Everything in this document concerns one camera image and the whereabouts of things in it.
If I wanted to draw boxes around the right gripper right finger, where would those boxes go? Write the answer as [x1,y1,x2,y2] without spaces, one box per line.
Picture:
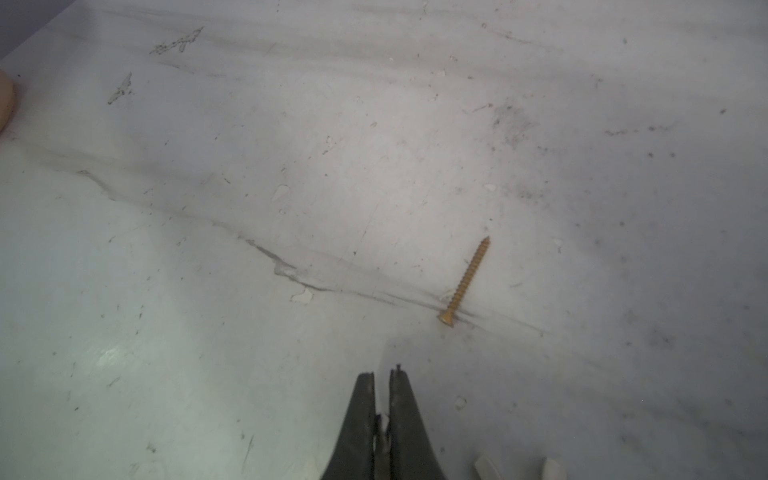
[389,365,446,480]

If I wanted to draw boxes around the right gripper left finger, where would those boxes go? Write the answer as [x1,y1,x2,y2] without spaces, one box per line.
[321,373,378,480]

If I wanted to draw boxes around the silver wing nut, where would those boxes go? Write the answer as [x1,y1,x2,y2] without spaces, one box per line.
[540,457,568,480]

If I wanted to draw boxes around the brass wood screw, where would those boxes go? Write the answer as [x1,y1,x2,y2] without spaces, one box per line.
[438,236,491,327]

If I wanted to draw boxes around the potted green plant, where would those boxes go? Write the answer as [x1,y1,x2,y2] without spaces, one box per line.
[0,71,16,132]

